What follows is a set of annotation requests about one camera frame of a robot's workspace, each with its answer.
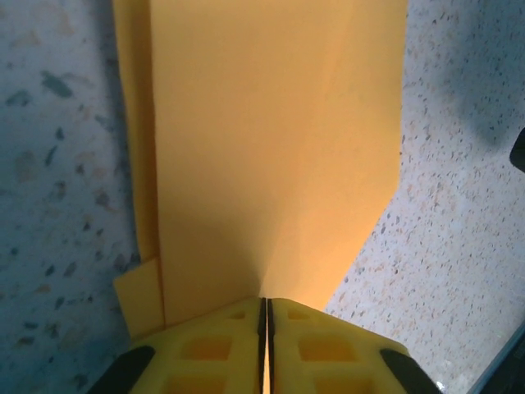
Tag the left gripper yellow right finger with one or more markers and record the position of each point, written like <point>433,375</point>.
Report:
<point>328,357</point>

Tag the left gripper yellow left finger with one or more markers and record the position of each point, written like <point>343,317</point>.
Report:
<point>205,357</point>

